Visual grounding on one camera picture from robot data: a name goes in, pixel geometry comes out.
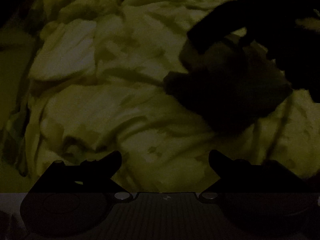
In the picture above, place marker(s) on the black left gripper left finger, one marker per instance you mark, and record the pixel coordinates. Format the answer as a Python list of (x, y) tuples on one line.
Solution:
[(68, 202)]

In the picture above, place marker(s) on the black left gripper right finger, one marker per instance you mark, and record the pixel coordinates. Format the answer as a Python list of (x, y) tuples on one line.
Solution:
[(265, 201)]

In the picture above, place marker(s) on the dark small garment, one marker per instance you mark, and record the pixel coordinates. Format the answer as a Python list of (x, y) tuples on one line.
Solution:
[(229, 82)]

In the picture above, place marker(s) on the light floral bed sheet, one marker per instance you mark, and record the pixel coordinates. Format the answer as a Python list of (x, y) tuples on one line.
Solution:
[(94, 84)]

